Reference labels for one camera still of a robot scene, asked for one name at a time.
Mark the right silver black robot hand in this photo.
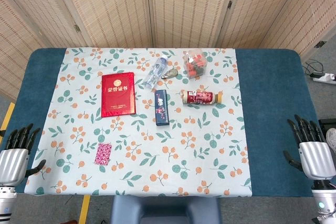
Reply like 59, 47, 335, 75
282, 114, 334, 182

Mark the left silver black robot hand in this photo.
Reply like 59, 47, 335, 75
0, 123, 47, 186

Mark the pink patterned pouch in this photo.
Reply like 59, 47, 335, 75
94, 142, 112, 166

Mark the black box on floor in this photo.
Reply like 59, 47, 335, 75
318, 119, 336, 132

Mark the yellow floor tape strip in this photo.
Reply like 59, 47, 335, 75
0, 102, 16, 137
78, 195, 91, 224

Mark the blue felt table cover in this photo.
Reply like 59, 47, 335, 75
0, 48, 325, 198

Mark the white power strip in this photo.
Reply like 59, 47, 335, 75
309, 72, 336, 85

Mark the red certificate folder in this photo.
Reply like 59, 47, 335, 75
101, 71, 137, 118

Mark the red Costa coffee bottle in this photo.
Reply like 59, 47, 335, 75
182, 90, 224, 105

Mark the floral orange berry tablecloth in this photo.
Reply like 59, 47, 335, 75
24, 47, 253, 198

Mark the clear box of red caps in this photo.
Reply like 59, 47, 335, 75
183, 48, 207, 79

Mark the blue grey chair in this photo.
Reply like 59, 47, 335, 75
110, 195, 222, 224

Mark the dark blue long box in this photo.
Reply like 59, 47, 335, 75
154, 89, 170, 126

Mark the small oval metallic trinket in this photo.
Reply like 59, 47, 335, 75
161, 68, 181, 80

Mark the clear plastic water bottle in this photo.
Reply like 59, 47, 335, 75
145, 55, 169, 90

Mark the woven bamboo folding screen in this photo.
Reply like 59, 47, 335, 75
0, 0, 336, 103

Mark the black power cable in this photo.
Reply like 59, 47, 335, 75
303, 59, 324, 76

